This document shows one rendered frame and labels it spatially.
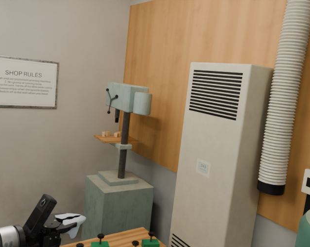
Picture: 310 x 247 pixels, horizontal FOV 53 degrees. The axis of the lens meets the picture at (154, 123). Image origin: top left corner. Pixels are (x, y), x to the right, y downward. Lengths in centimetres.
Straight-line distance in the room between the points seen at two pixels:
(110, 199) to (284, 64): 166
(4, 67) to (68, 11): 81
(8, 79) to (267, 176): 233
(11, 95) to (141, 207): 156
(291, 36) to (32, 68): 226
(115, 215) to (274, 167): 141
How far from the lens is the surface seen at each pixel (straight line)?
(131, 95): 251
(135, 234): 240
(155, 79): 301
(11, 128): 321
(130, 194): 271
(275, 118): 186
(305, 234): 47
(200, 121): 209
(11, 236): 90
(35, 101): 320
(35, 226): 92
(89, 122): 343
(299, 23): 189
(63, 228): 94
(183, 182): 225
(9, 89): 314
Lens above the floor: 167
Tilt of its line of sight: 9 degrees down
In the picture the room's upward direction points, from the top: 6 degrees clockwise
